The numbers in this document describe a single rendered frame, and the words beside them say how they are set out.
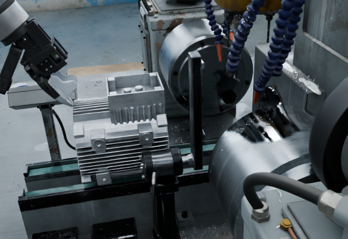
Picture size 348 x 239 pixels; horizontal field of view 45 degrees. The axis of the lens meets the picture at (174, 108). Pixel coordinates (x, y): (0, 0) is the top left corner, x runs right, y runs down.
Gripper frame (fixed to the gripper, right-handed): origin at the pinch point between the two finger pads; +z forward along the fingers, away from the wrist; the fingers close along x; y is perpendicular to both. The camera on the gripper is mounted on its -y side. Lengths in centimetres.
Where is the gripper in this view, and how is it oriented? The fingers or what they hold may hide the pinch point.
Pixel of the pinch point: (67, 103)
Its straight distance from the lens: 102.6
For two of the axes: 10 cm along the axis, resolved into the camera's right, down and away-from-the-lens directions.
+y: 8.3, -5.5, -1.0
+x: -1.9, -4.5, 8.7
